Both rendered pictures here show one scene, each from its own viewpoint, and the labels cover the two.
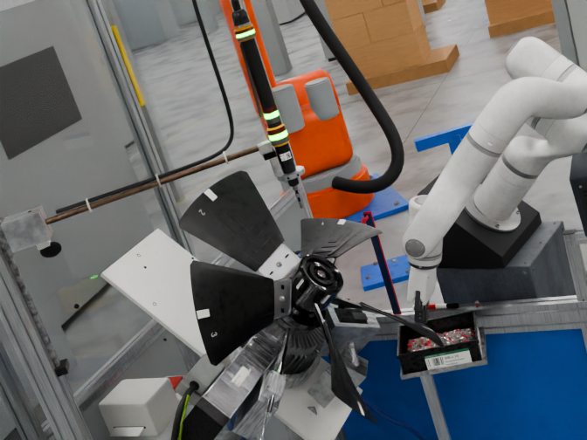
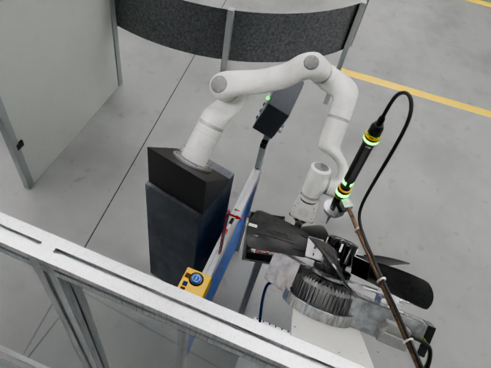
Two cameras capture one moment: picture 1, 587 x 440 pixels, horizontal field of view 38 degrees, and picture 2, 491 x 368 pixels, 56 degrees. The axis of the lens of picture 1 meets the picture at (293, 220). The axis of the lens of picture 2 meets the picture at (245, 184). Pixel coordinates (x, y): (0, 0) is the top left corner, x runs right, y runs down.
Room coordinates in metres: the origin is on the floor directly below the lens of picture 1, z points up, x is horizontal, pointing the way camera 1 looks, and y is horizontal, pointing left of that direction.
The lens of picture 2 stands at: (2.58, 0.72, 2.65)
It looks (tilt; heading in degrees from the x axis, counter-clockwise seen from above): 53 degrees down; 250
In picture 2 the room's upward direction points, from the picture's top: 13 degrees clockwise
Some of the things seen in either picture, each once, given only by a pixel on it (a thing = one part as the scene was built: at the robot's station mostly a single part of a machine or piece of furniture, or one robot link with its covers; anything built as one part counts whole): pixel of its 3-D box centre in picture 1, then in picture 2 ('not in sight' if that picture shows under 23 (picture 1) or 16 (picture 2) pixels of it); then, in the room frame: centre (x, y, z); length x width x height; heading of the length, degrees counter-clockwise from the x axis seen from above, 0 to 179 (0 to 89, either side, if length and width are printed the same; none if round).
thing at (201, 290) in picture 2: not in sight; (190, 295); (2.45, 0.04, 1.02); 0.16 x 0.10 x 0.11; 60
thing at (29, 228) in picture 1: (24, 229); not in sight; (1.94, 0.60, 1.53); 0.10 x 0.07 x 0.08; 95
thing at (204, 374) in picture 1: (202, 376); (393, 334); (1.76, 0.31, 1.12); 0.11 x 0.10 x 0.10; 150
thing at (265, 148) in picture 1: (281, 158); (339, 203); (1.99, -0.02, 1.49); 0.09 x 0.07 x 0.10; 95
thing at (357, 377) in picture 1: (348, 371); not in sight; (1.96, -0.01, 0.91); 0.12 x 0.08 x 0.12; 60
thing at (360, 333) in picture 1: (341, 331); (287, 271); (2.05, -0.03, 0.98); 0.20 x 0.16 x 0.20; 60
